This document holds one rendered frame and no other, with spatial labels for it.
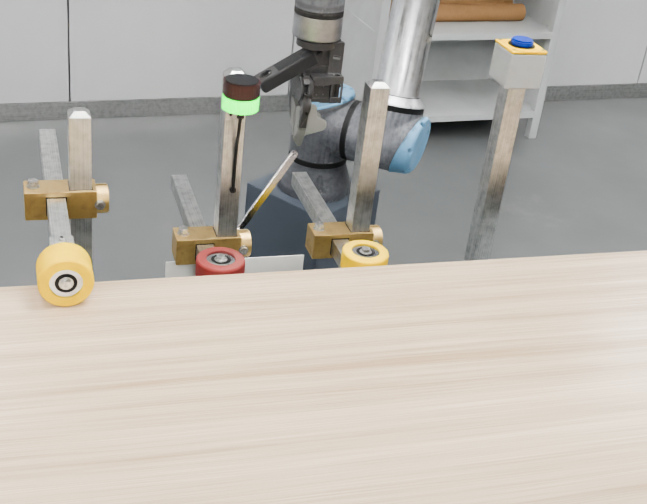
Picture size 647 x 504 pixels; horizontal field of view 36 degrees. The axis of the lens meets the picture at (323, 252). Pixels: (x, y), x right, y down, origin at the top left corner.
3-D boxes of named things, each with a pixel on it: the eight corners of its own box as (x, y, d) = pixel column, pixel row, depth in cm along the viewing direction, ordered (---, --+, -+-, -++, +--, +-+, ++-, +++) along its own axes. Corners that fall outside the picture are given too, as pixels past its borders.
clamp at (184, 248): (171, 251, 178) (172, 226, 176) (244, 248, 182) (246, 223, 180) (176, 267, 173) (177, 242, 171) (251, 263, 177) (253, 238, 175)
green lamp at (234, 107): (218, 101, 162) (218, 88, 160) (254, 101, 163) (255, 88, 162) (225, 115, 157) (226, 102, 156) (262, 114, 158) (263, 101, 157)
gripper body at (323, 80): (341, 107, 185) (348, 44, 179) (297, 108, 183) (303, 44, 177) (328, 92, 191) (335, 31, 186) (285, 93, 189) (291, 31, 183)
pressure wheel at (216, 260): (189, 303, 168) (192, 244, 163) (235, 300, 171) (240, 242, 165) (197, 330, 162) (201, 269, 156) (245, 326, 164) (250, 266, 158)
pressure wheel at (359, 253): (327, 308, 172) (335, 250, 166) (346, 288, 178) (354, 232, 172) (369, 323, 169) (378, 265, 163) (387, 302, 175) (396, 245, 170)
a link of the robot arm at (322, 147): (302, 135, 263) (309, 71, 254) (362, 150, 258) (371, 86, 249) (278, 154, 250) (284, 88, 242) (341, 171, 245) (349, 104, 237)
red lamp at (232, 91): (219, 86, 160) (219, 73, 159) (255, 86, 162) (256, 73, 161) (226, 100, 155) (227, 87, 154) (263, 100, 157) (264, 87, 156)
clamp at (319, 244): (303, 244, 186) (306, 221, 184) (371, 241, 190) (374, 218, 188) (312, 261, 181) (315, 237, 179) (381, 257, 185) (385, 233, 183)
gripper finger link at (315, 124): (325, 151, 190) (331, 105, 185) (296, 152, 188) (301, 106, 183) (321, 144, 192) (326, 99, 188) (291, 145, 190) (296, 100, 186)
